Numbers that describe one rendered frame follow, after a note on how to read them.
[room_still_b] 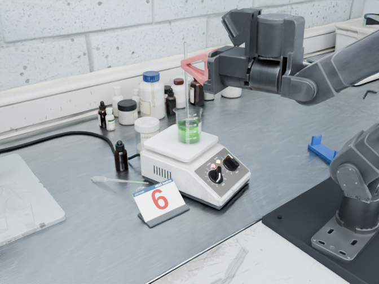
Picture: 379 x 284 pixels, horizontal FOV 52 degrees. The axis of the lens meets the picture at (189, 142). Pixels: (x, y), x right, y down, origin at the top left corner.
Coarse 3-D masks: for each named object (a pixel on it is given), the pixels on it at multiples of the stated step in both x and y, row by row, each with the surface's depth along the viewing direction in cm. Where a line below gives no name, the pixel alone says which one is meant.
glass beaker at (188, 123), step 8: (176, 112) 77; (184, 112) 76; (192, 112) 76; (200, 112) 77; (176, 120) 79; (184, 120) 76; (192, 120) 76; (200, 120) 78; (184, 128) 77; (192, 128) 77; (200, 128) 79; (184, 136) 78; (192, 136) 78; (200, 136) 80; (184, 144) 79; (192, 144) 79
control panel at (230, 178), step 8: (224, 152) 82; (208, 160) 78; (216, 160) 79; (200, 168) 76; (208, 168) 77; (224, 168) 79; (240, 168) 81; (200, 176) 74; (208, 176) 75; (224, 176) 77; (232, 176) 78; (240, 176) 79; (208, 184) 74; (216, 184) 75; (224, 184) 76; (232, 184) 77; (216, 192) 73; (224, 192) 74
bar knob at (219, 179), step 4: (216, 168) 76; (220, 168) 76; (212, 172) 76; (216, 172) 75; (220, 172) 75; (212, 176) 75; (216, 176) 74; (220, 176) 74; (212, 180) 75; (216, 180) 74; (220, 180) 75
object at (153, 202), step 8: (168, 184) 76; (152, 192) 74; (160, 192) 75; (168, 192) 75; (176, 192) 76; (144, 200) 73; (152, 200) 73; (160, 200) 74; (168, 200) 75; (176, 200) 75; (144, 208) 72; (152, 208) 72; (160, 208) 73
